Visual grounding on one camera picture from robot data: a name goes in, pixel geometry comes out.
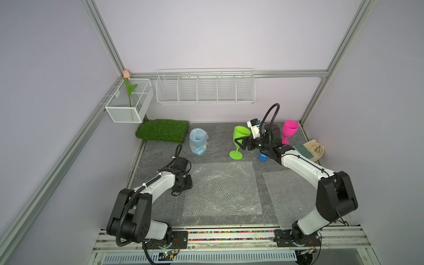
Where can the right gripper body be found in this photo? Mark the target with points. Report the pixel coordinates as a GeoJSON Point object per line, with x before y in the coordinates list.
{"type": "Point", "coordinates": [259, 143]}

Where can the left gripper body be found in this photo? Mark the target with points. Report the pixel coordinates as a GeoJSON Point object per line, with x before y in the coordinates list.
{"type": "Point", "coordinates": [186, 183]}

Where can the green plastic wine glass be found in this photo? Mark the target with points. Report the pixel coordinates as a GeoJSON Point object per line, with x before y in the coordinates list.
{"type": "Point", "coordinates": [240, 133]}

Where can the blue tape dispenser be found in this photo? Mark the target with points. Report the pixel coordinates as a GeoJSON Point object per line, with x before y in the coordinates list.
{"type": "Point", "coordinates": [263, 156]}

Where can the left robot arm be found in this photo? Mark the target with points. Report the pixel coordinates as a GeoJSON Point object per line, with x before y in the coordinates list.
{"type": "Point", "coordinates": [131, 218]}

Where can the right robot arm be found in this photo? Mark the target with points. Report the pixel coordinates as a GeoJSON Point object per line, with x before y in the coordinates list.
{"type": "Point", "coordinates": [335, 196]}

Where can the pink plastic wine glass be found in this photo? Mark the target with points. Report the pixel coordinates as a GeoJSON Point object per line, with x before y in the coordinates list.
{"type": "Point", "coordinates": [289, 129]}

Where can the bubble wrap sheet stack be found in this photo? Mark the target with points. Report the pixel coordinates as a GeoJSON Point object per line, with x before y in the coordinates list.
{"type": "Point", "coordinates": [292, 196]}

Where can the green dustpan brush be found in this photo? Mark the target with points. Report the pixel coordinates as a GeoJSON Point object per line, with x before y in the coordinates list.
{"type": "Point", "coordinates": [304, 151]}

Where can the green artificial grass mat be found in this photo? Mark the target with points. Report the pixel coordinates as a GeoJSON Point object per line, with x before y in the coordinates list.
{"type": "Point", "coordinates": [163, 130]}

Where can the white mesh basket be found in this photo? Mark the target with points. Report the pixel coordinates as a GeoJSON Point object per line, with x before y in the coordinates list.
{"type": "Point", "coordinates": [118, 106]}

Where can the artificial pink tulip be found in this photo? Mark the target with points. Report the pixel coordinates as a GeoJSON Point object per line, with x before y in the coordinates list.
{"type": "Point", "coordinates": [130, 88]}

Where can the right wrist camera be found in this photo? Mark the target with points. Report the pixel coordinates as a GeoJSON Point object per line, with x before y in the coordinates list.
{"type": "Point", "coordinates": [254, 126]}

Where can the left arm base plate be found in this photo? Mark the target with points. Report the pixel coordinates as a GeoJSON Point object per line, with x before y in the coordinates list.
{"type": "Point", "coordinates": [177, 240]}

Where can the white wire shelf rack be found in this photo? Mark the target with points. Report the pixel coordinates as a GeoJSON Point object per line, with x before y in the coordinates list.
{"type": "Point", "coordinates": [206, 86]}

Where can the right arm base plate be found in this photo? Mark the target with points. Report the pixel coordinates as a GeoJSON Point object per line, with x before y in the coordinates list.
{"type": "Point", "coordinates": [295, 238]}

